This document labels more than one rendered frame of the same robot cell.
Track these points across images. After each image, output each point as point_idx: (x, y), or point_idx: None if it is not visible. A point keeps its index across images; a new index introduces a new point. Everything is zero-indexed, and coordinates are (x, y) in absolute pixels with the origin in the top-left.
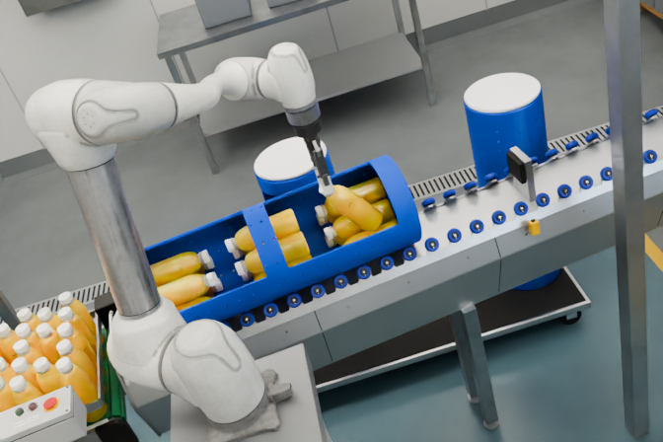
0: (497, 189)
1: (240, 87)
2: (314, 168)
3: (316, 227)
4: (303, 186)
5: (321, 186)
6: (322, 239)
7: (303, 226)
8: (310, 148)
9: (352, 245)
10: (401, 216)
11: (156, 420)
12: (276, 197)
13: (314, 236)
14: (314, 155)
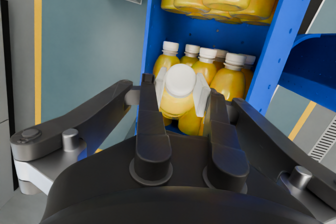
0: None
1: None
2: (208, 89)
3: (251, 50)
4: (266, 52)
5: (187, 74)
6: (236, 49)
7: (262, 35)
8: (136, 138)
9: (141, 63)
10: (135, 131)
11: None
12: None
13: (245, 42)
14: (73, 121)
